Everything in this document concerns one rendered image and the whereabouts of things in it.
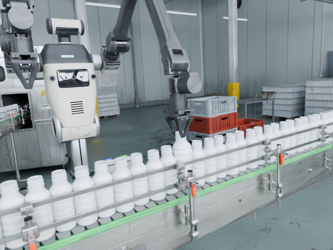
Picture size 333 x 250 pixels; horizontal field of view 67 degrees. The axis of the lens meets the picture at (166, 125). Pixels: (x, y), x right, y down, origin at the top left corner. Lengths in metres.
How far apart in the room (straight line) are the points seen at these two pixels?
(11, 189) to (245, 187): 0.81
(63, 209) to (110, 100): 9.75
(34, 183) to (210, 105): 2.75
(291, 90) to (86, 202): 7.53
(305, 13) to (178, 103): 11.79
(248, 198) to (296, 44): 11.59
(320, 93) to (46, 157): 6.37
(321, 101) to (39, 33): 11.11
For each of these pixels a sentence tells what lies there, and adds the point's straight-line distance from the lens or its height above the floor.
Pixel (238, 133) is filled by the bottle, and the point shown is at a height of 1.16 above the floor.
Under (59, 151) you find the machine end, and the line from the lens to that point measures 4.50.
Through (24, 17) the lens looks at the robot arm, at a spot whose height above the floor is 1.57.
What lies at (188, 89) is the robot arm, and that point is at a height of 1.36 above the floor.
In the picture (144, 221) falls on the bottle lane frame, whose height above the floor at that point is 0.97.
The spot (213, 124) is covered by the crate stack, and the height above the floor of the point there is 0.78.
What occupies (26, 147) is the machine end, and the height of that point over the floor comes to 0.48.
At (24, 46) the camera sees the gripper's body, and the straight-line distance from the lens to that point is 0.85.
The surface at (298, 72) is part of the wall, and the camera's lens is 12.41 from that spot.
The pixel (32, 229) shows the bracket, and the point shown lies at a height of 1.08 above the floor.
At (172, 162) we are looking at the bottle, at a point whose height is 1.12.
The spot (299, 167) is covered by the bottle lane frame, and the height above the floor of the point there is 0.94.
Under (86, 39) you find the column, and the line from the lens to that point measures 8.73.
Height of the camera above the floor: 1.39
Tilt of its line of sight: 10 degrees down
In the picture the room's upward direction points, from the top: 3 degrees counter-clockwise
